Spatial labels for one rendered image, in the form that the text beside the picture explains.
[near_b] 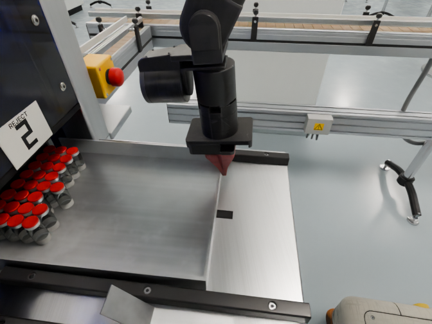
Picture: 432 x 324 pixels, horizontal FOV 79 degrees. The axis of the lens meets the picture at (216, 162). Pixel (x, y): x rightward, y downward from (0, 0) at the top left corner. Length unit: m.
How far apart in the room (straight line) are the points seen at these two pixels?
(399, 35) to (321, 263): 1.05
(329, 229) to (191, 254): 1.27
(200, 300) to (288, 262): 0.14
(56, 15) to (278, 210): 0.47
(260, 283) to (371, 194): 1.57
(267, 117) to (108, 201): 1.05
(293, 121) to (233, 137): 1.05
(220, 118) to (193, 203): 0.16
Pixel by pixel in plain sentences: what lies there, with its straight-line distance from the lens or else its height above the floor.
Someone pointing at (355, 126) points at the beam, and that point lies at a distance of 1.51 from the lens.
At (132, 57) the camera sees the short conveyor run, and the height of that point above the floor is 0.89.
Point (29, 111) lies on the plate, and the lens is 0.46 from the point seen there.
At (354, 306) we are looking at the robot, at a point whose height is 0.28.
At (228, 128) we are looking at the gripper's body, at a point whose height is 1.02.
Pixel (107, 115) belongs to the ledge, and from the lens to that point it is 0.74.
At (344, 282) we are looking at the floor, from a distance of 1.48.
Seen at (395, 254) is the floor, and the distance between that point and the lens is 1.68.
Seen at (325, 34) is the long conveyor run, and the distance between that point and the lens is 1.24.
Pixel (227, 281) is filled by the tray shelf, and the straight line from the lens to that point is 0.39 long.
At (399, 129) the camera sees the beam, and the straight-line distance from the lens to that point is 1.61.
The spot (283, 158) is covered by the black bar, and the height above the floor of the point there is 0.90.
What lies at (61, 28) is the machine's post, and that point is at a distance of 0.54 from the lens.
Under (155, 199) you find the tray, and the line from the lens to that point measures 0.48.
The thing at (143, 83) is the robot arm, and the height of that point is 1.08.
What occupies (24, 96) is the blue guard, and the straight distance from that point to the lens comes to 0.46.
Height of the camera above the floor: 1.24
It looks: 42 degrees down
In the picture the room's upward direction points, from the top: straight up
